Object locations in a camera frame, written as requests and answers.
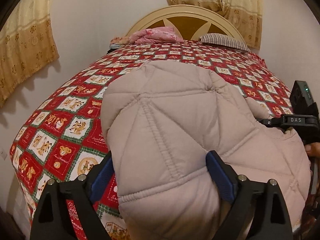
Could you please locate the beige puffer down jacket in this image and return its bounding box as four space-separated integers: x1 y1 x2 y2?
100 61 311 239

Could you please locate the person's right hand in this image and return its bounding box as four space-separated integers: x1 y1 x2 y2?
305 142 320 158

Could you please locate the black tracker box green light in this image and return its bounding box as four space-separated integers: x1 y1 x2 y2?
289 80 315 115

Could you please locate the red teddy bear quilt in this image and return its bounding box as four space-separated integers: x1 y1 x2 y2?
9 39 296 240

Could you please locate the striped pillow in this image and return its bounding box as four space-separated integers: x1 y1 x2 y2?
199 33 250 53

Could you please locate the cream wooden headboard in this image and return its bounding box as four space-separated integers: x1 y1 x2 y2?
127 5 244 41

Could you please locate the pink folded blanket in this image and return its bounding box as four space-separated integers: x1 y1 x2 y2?
110 27 184 49

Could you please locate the yellow curtain on left wall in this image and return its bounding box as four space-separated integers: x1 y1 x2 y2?
1 0 59 106

